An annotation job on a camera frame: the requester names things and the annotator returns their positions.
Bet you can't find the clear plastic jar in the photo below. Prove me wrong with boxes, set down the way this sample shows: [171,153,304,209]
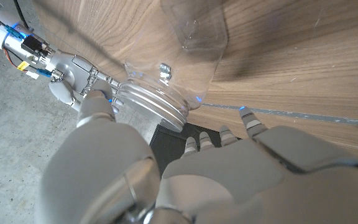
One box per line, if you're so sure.
[116,0,229,133]

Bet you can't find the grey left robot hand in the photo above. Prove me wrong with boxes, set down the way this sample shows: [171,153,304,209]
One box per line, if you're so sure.
[35,88,358,224]

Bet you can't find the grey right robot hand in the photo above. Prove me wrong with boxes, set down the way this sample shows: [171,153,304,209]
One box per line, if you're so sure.
[3,29,124,114]

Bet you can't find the silver metal jar lid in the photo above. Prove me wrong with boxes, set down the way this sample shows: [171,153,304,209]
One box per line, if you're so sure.
[116,81,190,133]

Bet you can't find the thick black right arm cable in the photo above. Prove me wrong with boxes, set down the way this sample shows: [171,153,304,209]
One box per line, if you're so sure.
[12,0,30,29]

